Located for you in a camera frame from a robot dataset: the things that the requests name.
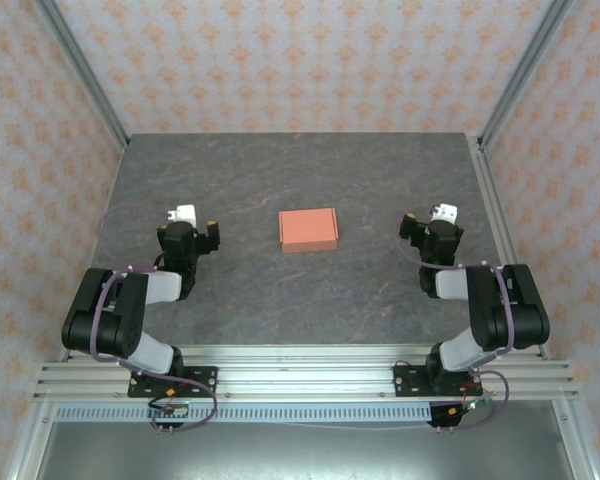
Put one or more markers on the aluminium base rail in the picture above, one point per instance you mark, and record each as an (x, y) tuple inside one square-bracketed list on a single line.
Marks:
[(305, 380)]

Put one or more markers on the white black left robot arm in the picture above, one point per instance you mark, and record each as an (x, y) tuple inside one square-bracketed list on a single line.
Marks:
[(115, 320)]

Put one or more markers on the aluminium frame post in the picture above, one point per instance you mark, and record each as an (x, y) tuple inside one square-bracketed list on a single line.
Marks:
[(525, 70), (84, 70)]

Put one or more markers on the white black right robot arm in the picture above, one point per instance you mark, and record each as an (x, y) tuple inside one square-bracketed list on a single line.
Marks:
[(500, 310)]

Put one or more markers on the grey metal sheet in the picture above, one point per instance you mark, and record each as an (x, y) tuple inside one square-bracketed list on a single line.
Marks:
[(305, 455)]

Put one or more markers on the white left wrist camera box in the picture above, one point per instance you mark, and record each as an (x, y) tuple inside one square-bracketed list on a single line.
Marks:
[(185, 214)]

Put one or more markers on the aluminium frame leg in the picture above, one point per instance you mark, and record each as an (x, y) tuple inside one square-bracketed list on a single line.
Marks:
[(30, 445), (575, 440)]

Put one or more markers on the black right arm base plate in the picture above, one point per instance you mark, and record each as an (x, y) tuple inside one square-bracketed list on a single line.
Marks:
[(407, 380)]

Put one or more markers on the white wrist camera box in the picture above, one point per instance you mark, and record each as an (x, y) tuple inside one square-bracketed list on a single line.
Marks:
[(185, 214), (446, 212)]

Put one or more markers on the thin aluminium side strip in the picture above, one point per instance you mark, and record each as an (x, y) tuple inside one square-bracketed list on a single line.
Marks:
[(112, 200)]

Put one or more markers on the orange paper box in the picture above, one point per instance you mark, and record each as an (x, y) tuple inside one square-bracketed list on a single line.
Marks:
[(307, 231)]

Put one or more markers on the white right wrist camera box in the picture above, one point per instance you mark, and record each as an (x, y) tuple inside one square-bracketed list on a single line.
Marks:
[(446, 212)]

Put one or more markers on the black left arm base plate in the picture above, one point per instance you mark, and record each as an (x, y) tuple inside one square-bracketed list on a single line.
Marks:
[(202, 380)]

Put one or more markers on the wide aluminium side rail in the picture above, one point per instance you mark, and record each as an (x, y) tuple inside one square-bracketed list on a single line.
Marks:
[(492, 200)]

